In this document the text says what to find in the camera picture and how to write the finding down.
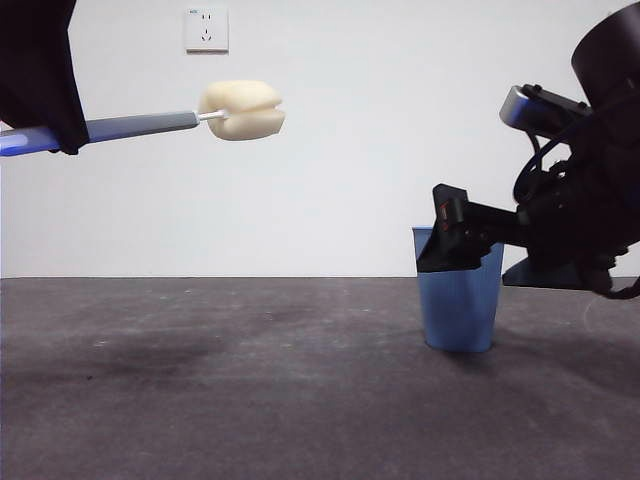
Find blue plastic cup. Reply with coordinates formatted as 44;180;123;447
412;225;506;354

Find cream sponge grey-handled cup brush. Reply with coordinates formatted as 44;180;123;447
0;79;287;159

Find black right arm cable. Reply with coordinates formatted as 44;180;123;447
579;249;640;301

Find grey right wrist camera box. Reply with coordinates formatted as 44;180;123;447
498;83;595;135

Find white wall socket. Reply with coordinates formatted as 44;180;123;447
185;7;231;56

